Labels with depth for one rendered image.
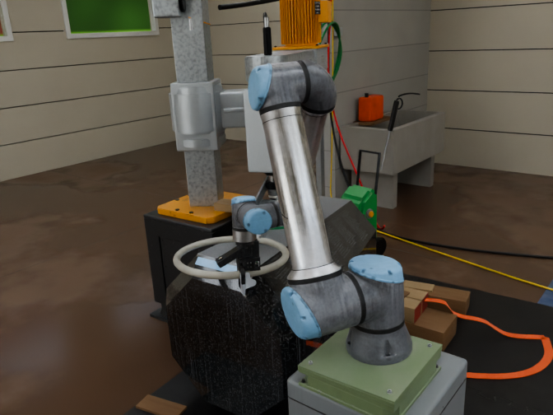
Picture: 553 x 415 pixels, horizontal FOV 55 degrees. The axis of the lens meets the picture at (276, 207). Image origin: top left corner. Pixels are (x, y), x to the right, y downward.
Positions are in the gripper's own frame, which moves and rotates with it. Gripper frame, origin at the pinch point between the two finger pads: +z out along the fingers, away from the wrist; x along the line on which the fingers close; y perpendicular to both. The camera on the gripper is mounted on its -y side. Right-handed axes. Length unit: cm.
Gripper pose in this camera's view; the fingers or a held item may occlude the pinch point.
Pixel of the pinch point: (240, 289)
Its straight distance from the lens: 206.9
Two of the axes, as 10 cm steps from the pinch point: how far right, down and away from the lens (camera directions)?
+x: -2.3, -2.4, 9.4
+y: 9.7, -0.8, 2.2
